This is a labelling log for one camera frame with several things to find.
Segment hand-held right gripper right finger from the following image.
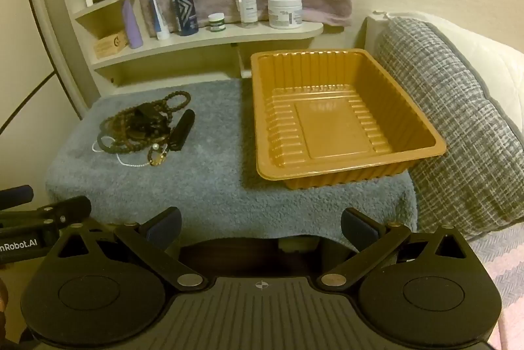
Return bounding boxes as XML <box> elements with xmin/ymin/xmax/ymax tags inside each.
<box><xmin>317</xmin><ymin>206</ymin><xmax>484</xmax><ymax>291</ymax></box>

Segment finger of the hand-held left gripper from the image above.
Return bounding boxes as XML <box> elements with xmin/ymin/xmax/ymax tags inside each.
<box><xmin>0</xmin><ymin>196</ymin><xmax>92</xmax><ymax>230</ymax></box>
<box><xmin>0</xmin><ymin>185</ymin><xmax>34</xmax><ymax>205</ymax></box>

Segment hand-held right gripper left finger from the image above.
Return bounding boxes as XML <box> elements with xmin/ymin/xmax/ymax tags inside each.
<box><xmin>43</xmin><ymin>206</ymin><xmax>207</xmax><ymax>292</ymax></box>

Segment white pearl necklace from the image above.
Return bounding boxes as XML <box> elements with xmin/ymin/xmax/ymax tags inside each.
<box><xmin>92</xmin><ymin>139</ymin><xmax>169</xmax><ymax>169</ymax></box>

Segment dark bead bracelet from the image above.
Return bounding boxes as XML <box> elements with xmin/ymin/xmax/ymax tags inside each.
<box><xmin>96</xmin><ymin>135</ymin><xmax>136</xmax><ymax>155</ymax></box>

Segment orange plastic tray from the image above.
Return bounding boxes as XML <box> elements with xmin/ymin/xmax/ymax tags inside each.
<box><xmin>251</xmin><ymin>49</ymin><xmax>447</xmax><ymax>191</ymax></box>

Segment black chunky accessory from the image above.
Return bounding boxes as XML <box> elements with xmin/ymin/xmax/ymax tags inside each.
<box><xmin>131</xmin><ymin>104</ymin><xmax>168</xmax><ymax>138</ymax></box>

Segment long brown bead necklace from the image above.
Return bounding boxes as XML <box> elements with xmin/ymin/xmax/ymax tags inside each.
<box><xmin>98</xmin><ymin>90</ymin><xmax>192</xmax><ymax>154</ymax></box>

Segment grey terry towel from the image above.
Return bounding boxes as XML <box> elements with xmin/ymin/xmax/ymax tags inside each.
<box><xmin>45</xmin><ymin>80</ymin><xmax>418</xmax><ymax>240</ymax></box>

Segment grey woven pillow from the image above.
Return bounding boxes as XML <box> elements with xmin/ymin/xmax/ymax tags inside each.
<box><xmin>374</xmin><ymin>17</ymin><xmax>524</xmax><ymax>240</ymax></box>

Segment small wooden box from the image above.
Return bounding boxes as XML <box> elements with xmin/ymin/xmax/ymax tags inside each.
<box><xmin>92</xmin><ymin>34</ymin><xmax>131</xmax><ymax>60</ymax></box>

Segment cream curved side panel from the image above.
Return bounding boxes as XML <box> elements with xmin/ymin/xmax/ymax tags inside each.
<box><xmin>22</xmin><ymin>0</ymin><xmax>88</xmax><ymax>117</ymax></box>

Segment purple conical bottle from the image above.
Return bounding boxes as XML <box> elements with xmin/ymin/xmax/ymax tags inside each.
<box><xmin>122</xmin><ymin>0</ymin><xmax>144</xmax><ymax>49</ymax></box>

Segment cream corner shelf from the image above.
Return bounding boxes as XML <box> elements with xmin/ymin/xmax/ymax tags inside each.
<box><xmin>61</xmin><ymin>0</ymin><xmax>324</xmax><ymax>88</ymax></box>

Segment white squeeze tube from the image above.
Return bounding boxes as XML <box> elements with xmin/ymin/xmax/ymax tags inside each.
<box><xmin>146</xmin><ymin>0</ymin><xmax>170</xmax><ymax>40</ymax></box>

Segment white quilted pillow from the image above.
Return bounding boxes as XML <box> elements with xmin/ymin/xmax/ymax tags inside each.
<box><xmin>365</xmin><ymin>10</ymin><xmax>524</xmax><ymax>129</ymax></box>

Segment white cream jar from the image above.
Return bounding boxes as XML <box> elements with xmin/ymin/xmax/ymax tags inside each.
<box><xmin>267</xmin><ymin>0</ymin><xmax>304</xmax><ymax>29</ymax></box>

